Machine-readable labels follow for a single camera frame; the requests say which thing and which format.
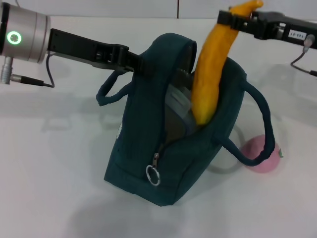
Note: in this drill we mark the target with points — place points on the clear plastic lunch box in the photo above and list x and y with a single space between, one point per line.
178 99

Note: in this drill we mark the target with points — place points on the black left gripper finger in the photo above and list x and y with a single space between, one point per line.
143 69

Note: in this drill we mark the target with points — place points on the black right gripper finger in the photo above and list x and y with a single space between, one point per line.
229 20

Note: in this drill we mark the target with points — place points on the pink peach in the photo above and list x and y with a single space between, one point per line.
251 146

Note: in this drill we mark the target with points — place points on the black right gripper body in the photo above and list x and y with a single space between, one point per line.
272 26

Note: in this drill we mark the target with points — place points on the dark teal insulated bag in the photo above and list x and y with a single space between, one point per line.
148 148

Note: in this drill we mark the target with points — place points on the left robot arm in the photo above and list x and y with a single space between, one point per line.
29 44

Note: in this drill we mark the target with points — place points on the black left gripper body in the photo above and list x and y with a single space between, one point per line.
79 48

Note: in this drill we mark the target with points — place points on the yellow banana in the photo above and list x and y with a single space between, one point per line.
208 74

